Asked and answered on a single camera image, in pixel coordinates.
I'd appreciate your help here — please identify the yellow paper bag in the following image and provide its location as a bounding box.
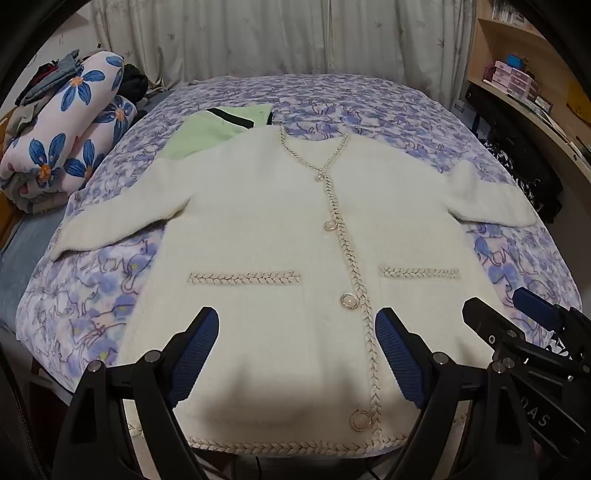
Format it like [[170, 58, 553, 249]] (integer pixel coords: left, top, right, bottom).
[[566, 78, 591, 121]]

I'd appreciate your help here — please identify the pile of crumpled clothes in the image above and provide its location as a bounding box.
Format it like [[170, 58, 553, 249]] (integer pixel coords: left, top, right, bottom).
[[11, 50, 86, 139]]

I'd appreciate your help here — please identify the black dotted cloth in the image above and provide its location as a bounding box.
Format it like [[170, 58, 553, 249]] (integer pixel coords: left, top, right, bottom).
[[478, 104, 566, 224]]

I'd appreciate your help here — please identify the pink drawer organizer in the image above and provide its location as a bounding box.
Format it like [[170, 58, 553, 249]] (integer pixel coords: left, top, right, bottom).
[[492, 60, 541, 95]]

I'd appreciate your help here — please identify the white patterned curtain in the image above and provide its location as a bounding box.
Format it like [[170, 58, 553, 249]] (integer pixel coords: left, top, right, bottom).
[[90, 0, 476, 109]]

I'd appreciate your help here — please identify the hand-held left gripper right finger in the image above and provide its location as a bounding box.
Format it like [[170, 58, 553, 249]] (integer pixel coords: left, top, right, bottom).
[[375, 307, 539, 480]]

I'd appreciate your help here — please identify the white fuzzy cardigan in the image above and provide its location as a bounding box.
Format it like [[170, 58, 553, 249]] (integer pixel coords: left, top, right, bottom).
[[48, 124, 539, 459]]

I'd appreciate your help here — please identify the wooden shelf desk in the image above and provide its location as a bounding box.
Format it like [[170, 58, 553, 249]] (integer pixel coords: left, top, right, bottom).
[[464, 0, 591, 185]]

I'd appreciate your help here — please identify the wooden bed frame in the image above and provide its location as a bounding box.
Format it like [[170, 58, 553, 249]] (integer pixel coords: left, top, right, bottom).
[[0, 120, 24, 250]]

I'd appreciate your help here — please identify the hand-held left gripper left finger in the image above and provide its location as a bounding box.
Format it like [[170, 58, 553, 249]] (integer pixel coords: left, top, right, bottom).
[[53, 306, 220, 480]]

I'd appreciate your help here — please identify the white cardboard box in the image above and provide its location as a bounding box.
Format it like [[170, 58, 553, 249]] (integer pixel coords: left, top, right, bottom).
[[455, 99, 481, 127]]

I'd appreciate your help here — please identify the row of books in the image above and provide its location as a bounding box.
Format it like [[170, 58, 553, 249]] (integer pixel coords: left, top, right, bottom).
[[489, 0, 532, 26]]

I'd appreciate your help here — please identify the rolled floral quilt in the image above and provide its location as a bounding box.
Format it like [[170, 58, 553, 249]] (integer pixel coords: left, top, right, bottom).
[[0, 52, 139, 213]]

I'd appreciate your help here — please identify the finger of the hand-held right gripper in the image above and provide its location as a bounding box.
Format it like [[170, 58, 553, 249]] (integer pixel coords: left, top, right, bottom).
[[462, 298, 523, 365], [512, 287, 591, 365]]

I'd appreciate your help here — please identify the green and black garment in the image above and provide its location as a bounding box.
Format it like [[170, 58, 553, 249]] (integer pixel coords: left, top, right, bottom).
[[161, 105, 274, 160]]

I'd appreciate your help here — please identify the purple cat-print blanket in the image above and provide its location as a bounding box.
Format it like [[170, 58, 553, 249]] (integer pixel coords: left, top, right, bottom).
[[16, 73, 583, 462]]

